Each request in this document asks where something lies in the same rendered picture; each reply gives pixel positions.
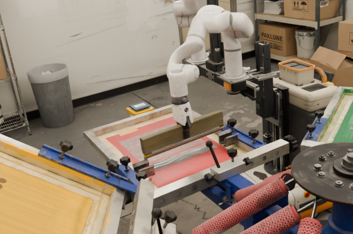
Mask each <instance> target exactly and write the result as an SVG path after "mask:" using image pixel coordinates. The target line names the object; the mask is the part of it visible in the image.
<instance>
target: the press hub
mask: <svg viewBox="0 0 353 234"><path fill-rule="evenodd" d="M291 174H292V177H293V179H294V181H295V182H296V183H297V184H298V185H299V186H300V187H301V188H302V189H304V190H305V191H307V192H308V193H310V194H312V195H314V196H316V197H318V198H320V199H323V200H326V201H329V202H331V203H333V212H332V213H331V214H330V215H329V216H328V219H327V220H318V221H319V222H320V224H321V225H322V229H321V234H353V143H352V142H335V143H326V144H320V145H316V146H313V147H310V148H307V149H305V150H303V151H302V152H300V153H299V154H298V155H296V157H295V158H294V159H293V161H292V164H291Z"/></svg>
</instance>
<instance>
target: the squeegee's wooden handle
mask: <svg viewBox="0 0 353 234"><path fill-rule="evenodd" d="M223 125H224V124H223V112H222V111H221V110H217V111H214V112H211V113H208V114H205V115H203V116H200V117H197V118H195V119H193V123H191V126H192V127H191V128H190V129H189V131H190V136H193V135H196V134H198V133H201V132H204V131H206V130H209V129H212V128H214V127H217V126H219V127H222V126H223ZM182 131H183V127H182V124H177V125H175V126H172V127H169V128H167V129H164V130H161V131H158V132H155V133H152V134H150V135H147V136H144V137H141V138H140V144H141V149H142V153H143V154H144V155H148V154H151V151H154V150H156V149H159V148H161V147H164V146H167V145H169V144H172V143H174V142H177V141H180V140H182V139H183V132H182Z"/></svg>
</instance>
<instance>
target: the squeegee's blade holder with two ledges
mask: <svg viewBox="0 0 353 234"><path fill-rule="evenodd" d="M218 129H220V127H219V126H217V127H214V128H212V129H209V130H206V131H204V132H201V133H198V134H196V135H193V136H190V137H189V138H187V139H185V140H184V139H182V140H180V141H177V142H174V143H172V144H169V145H167V146H164V147H161V148H159V149H156V150H154V151H151V154H155V153H158V152H160V151H164V150H166V149H169V148H171V147H174V146H176V145H179V144H182V143H184V142H187V141H189V140H192V139H195V138H197V137H200V136H202V135H205V134H208V133H210V132H213V131H216V130H218Z"/></svg>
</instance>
